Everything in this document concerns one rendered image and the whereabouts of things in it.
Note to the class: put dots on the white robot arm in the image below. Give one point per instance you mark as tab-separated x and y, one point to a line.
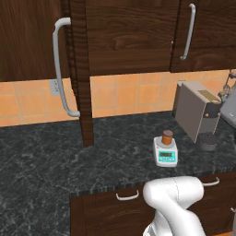
172	196

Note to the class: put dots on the brown jam jar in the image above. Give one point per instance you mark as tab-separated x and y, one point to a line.
167	138

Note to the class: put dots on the white digital scale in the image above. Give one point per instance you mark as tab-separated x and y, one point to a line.
166	156

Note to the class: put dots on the open dark wood cabinet door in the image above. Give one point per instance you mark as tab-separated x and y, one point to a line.
82	61

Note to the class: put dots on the grey coffee machine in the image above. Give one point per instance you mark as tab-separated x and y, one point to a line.
193	107

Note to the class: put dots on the dark wood drawer front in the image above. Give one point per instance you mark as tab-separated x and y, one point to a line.
104	218
219	206

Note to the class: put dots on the grey countertop appliance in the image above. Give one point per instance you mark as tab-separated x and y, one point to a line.
230	107

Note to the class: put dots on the grey wall outlet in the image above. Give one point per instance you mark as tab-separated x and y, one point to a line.
54	87

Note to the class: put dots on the dark wood wall cabinet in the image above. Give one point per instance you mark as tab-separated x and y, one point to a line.
129	33

